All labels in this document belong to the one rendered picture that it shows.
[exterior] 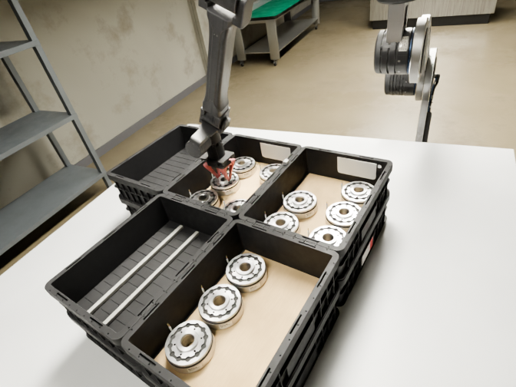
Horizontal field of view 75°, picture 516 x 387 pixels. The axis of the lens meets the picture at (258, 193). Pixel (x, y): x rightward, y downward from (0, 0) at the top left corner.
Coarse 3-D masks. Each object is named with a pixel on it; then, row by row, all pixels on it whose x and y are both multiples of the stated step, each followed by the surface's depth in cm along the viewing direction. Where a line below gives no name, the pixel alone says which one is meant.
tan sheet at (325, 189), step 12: (312, 180) 115; (324, 180) 114; (336, 180) 113; (312, 192) 110; (324, 192) 109; (336, 192) 108; (324, 204) 104; (312, 216) 101; (324, 216) 100; (300, 228) 98; (312, 228) 97
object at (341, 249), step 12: (348, 156) 106; (360, 156) 105; (276, 180) 102; (384, 180) 94; (264, 192) 98; (372, 192) 90; (252, 204) 94; (372, 204) 89; (240, 216) 91; (360, 216) 84; (276, 228) 85; (312, 240) 80; (348, 240) 78; (336, 252) 76
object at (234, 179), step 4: (228, 172) 122; (232, 172) 121; (232, 176) 119; (236, 176) 119; (212, 180) 119; (216, 180) 119; (232, 180) 117; (236, 180) 117; (212, 184) 117; (216, 184) 117; (220, 184) 117; (224, 184) 116; (228, 184) 116; (232, 184) 115; (216, 188) 115; (220, 188) 115; (224, 188) 115
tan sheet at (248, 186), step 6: (258, 162) 130; (258, 168) 127; (258, 174) 123; (240, 180) 122; (246, 180) 121; (252, 180) 121; (258, 180) 120; (240, 186) 119; (246, 186) 119; (252, 186) 118; (258, 186) 118; (240, 192) 116; (246, 192) 116; (252, 192) 115; (222, 198) 115; (228, 198) 115; (234, 198) 114; (240, 198) 114; (246, 198) 113; (222, 204) 113
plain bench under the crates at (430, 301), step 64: (448, 192) 119; (512, 192) 114; (64, 256) 124; (384, 256) 101; (448, 256) 98; (512, 256) 94; (0, 320) 105; (64, 320) 101; (384, 320) 85; (448, 320) 83; (512, 320) 80; (0, 384) 88; (64, 384) 85; (128, 384) 83; (320, 384) 76; (384, 384) 74; (448, 384) 72; (512, 384) 70
